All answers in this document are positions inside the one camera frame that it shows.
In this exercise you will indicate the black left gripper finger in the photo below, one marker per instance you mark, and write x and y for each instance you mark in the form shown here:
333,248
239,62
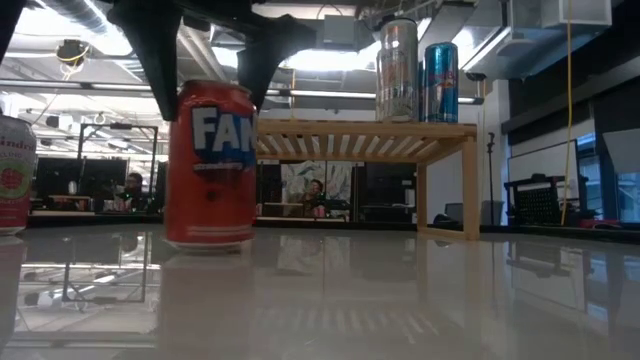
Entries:
157,50
260,60

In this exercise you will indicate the tall silver Celsius can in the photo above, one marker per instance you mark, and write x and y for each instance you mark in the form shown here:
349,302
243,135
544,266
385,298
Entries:
397,75

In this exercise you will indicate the red Fanta can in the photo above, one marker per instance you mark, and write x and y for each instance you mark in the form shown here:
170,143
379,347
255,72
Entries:
210,200

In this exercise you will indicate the blue Red Bull can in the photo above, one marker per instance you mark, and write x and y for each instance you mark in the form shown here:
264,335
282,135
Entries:
442,85
421,95

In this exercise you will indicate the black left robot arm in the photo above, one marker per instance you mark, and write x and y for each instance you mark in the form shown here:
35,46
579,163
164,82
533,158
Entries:
7,20

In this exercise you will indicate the wooden slatted shelf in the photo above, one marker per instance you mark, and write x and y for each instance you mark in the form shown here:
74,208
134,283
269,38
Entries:
375,129

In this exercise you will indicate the long ceiling light tube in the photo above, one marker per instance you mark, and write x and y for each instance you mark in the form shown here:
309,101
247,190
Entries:
325,93

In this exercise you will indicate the grey ceiling box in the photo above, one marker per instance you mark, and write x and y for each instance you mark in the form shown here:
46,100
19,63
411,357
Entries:
340,30

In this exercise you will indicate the black round ceiling fixture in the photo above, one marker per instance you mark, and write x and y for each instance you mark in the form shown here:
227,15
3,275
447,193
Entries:
71,51

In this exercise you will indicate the person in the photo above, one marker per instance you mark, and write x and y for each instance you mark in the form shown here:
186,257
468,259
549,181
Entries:
134,182
315,189

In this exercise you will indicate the black computer monitor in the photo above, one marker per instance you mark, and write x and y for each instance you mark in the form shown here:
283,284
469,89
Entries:
57,175
102,175

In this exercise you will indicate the black tripod stand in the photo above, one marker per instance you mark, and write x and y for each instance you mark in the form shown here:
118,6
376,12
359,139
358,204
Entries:
491,175

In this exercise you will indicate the grey trash bin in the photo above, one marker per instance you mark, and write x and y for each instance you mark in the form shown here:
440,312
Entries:
492,212

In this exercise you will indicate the white board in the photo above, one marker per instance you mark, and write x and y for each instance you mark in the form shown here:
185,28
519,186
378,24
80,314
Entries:
545,165

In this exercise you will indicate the black mesh cart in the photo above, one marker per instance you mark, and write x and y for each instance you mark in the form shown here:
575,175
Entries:
535,205

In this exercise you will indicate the round silver ventilation duct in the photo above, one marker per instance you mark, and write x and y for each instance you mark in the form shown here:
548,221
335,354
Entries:
200,50

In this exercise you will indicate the black stand frame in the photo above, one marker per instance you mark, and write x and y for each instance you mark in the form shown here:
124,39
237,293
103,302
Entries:
117,126

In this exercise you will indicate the teal white wall painting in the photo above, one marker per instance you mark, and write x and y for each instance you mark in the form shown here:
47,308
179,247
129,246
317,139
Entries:
295,175

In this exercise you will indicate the rectangular silver air duct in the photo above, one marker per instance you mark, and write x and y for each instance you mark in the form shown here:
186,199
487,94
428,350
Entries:
500,50

